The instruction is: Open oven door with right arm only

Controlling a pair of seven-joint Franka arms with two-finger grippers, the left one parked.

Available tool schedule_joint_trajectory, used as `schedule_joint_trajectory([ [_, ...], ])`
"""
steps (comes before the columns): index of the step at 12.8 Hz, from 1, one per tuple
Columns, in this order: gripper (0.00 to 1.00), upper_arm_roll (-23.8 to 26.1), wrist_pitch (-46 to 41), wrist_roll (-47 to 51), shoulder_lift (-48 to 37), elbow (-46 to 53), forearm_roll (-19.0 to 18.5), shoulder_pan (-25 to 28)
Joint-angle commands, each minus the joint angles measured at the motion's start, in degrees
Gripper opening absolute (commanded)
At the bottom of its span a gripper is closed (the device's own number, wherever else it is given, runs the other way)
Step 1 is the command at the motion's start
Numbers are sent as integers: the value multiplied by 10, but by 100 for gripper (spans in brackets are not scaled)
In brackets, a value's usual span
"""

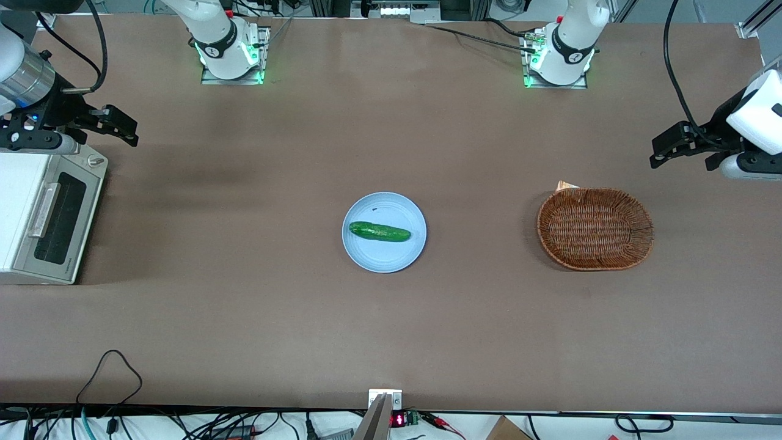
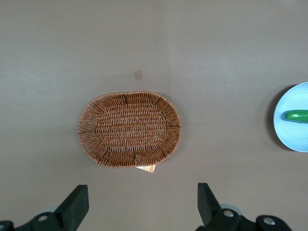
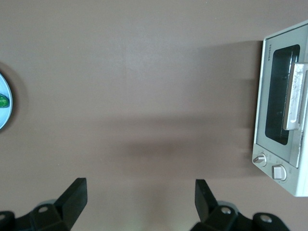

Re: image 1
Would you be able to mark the red digit display module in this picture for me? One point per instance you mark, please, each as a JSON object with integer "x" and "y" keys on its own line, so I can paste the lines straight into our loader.
{"x": 398, "y": 420}

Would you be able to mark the light blue plate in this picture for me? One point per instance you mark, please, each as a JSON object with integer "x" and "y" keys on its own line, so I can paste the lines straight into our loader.
{"x": 385, "y": 253}

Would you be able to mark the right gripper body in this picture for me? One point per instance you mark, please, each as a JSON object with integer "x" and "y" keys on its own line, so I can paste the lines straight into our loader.
{"x": 59, "y": 105}

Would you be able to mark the silver camera mount bracket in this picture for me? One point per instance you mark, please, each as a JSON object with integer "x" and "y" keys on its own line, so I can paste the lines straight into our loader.
{"x": 382, "y": 409}

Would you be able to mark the aluminium frame profile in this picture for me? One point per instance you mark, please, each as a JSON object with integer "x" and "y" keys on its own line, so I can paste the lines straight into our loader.
{"x": 757, "y": 21}

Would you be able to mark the brown wicker basket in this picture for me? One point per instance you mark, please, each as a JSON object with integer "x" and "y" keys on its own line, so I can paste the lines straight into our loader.
{"x": 595, "y": 229}

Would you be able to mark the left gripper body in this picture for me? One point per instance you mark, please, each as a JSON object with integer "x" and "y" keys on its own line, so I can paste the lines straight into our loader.
{"x": 718, "y": 124}

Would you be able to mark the green cucumber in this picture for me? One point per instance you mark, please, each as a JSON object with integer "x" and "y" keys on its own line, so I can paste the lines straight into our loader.
{"x": 379, "y": 231}

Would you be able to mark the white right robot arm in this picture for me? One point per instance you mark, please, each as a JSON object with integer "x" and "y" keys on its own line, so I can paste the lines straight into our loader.
{"x": 220, "y": 30}

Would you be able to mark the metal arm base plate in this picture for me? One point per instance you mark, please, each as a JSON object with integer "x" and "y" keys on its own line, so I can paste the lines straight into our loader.
{"x": 256, "y": 55}
{"x": 528, "y": 76}

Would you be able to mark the orange paper tag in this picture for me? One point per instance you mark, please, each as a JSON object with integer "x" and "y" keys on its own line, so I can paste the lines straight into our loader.
{"x": 565, "y": 185}

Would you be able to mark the silver oven knob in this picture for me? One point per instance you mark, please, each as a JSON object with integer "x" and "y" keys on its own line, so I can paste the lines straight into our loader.
{"x": 96, "y": 161}

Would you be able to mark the white toaster oven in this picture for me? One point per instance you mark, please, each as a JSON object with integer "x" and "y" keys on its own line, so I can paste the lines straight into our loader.
{"x": 15, "y": 201}

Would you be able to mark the brown cardboard box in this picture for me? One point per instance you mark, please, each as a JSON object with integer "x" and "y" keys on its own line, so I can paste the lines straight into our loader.
{"x": 507, "y": 429}

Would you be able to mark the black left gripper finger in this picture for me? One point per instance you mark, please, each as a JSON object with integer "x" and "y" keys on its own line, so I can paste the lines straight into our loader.
{"x": 716, "y": 161}
{"x": 678, "y": 139}

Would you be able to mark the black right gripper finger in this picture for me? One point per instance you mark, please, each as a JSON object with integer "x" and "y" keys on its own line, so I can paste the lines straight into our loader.
{"x": 116, "y": 125}
{"x": 76, "y": 135}

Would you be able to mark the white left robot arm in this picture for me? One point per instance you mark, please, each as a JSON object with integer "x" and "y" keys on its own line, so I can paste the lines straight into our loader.
{"x": 568, "y": 36}

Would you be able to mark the white device box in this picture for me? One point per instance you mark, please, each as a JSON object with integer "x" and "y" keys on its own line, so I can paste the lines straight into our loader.
{"x": 409, "y": 12}

